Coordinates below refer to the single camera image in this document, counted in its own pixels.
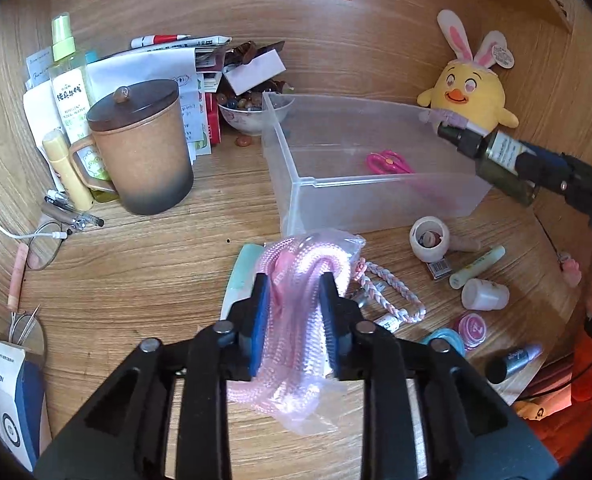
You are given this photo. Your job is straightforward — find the pink scissors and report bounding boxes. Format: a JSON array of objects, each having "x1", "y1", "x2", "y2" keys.
[{"x1": 365, "y1": 149, "x2": 415, "y2": 176}]

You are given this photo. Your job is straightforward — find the purple tube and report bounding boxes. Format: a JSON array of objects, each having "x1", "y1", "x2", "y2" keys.
[{"x1": 485, "y1": 342, "x2": 545, "y2": 386}]

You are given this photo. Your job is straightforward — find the pink charm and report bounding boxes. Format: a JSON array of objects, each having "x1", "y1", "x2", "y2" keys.
[{"x1": 558, "y1": 254, "x2": 583, "y2": 289}]

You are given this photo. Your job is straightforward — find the pink white braided bracelet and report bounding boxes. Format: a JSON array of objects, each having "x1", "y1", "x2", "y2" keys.
[{"x1": 352, "y1": 257, "x2": 427, "y2": 324}]

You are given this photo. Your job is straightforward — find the red white booklet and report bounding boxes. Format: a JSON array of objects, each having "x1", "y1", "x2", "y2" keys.
[{"x1": 204, "y1": 91, "x2": 223, "y2": 147}]

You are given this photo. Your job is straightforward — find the white card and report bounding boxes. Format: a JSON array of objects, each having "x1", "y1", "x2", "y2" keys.
[{"x1": 224, "y1": 50, "x2": 287, "y2": 96}]

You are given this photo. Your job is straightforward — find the red white marker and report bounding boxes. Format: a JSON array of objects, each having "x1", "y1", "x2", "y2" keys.
[{"x1": 130, "y1": 34, "x2": 193, "y2": 50}]

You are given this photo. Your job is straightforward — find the bowl of beads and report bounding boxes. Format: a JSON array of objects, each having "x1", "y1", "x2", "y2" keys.
[{"x1": 218, "y1": 91, "x2": 297, "y2": 137}]

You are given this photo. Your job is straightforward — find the pink rope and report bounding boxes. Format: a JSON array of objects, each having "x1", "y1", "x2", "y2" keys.
[{"x1": 226, "y1": 227, "x2": 367, "y2": 437}]

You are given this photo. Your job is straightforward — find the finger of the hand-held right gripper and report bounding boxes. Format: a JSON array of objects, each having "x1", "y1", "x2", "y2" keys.
[
  {"x1": 522, "y1": 143, "x2": 592, "y2": 202},
  {"x1": 515, "y1": 155, "x2": 592, "y2": 234}
]

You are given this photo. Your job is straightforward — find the pile of papers and booklets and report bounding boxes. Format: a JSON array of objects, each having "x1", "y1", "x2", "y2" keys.
[{"x1": 23, "y1": 35, "x2": 233, "y2": 191}]

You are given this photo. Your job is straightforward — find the bundle of pens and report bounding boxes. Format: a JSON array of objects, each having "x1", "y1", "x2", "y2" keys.
[{"x1": 42, "y1": 189, "x2": 105, "y2": 231}]

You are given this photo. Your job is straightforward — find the pale green spray bottle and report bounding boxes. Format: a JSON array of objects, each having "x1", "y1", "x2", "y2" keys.
[{"x1": 49, "y1": 12, "x2": 97, "y2": 147}]

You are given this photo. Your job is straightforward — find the brown lidded mug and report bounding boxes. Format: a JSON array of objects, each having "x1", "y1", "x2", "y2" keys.
[{"x1": 68, "y1": 79, "x2": 195, "y2": 217}]

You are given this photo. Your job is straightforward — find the white cable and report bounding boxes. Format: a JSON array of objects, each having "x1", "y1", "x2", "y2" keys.
[{"x1": 0, "y1": 207, "x2": 74, "y2": 242}]

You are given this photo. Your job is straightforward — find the wooden cork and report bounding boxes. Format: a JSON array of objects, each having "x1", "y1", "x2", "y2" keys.
[{"x1": 448, "y1": 236, "x2": 483, "y2": 254}]

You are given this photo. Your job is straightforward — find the cream lip balm tube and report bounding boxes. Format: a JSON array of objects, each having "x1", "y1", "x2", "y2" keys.
[{"x1": 42, "y1": 130, "x2": 95, "y2": 212}]

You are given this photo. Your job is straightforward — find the light blue tape roll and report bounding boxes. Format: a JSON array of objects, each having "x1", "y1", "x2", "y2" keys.
[{"x1": 418, "y1": 328, "x2": 467, "y2": 359}]

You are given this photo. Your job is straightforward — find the mint green case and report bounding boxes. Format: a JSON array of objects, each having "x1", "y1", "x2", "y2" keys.
[{"x1": 220, "y1": 243, "x2": 267, "y2": 322}]

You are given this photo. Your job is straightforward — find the clear plastic storage box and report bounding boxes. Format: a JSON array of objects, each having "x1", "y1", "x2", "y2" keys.
[{"x1": 261, "y1": 91, "x2": 495, "y2": 237}]

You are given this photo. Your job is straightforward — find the yellow chick plush toy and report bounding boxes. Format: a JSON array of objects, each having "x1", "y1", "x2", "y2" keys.
[{"x1": 417, "y1": 9, "x2": 520, "y2": 137}]

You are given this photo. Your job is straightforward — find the small white bottle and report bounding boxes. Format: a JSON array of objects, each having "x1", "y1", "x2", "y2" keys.
[{"x1": 461, "y1": 278, "x2": 510, "y2": 311}]

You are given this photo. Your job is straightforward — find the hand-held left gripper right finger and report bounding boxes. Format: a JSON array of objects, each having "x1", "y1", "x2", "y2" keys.
[{"x1": 318, "y1": 272, "x2": 562, "y2": 480}]

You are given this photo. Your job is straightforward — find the person's right forearm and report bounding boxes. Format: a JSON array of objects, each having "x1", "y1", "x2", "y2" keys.
[{"x1": 513, "y1": 327, "x2": 592, "y2": 463}]

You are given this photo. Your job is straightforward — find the pale green lip balm tube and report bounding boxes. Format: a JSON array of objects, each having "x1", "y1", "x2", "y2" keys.
[{"x1": 449, "y1": 245, "x2": 506, "y2": 290}]

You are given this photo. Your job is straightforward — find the pink round jar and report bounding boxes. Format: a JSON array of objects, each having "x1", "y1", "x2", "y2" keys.
[{"x1": 457, "y1": 311, "x2": 487, "y2": 349}]

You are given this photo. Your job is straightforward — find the eyeglasses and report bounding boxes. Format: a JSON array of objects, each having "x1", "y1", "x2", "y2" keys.
[{"x1": 26, "y1": 220, "x2": 69, "y2": 272}]

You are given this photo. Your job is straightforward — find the dark green glass bottle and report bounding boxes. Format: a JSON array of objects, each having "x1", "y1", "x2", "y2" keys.
[{"x1": 437, "y1": 122, "x2": 541, "y2": 207}]

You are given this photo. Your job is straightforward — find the thin metal wires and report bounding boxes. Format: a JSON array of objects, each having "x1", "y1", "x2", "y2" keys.
[{"x1": 8, "y1": 304, "x2": 42, "y2": 347}]

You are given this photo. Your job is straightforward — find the white tape roll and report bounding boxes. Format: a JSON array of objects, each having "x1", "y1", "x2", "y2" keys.
[{"x1": 409, "y1": 215, "x2": 451, "y2": 264}]

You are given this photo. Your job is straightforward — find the blue white carton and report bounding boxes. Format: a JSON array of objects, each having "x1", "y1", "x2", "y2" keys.
[{"x1": 0, "y1": 337, "x2": 45, "y2": 472}]

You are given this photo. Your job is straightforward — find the salmon pink stick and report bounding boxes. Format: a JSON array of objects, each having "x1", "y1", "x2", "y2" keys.
[{"x1": 6, "y1": 245, "x2": 29, "y2": 312}]

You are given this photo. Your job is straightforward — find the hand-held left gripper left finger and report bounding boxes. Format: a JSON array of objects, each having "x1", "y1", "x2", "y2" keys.
[{"x1": 36, "y1": 272, "x2": 273, "y2": 480}]

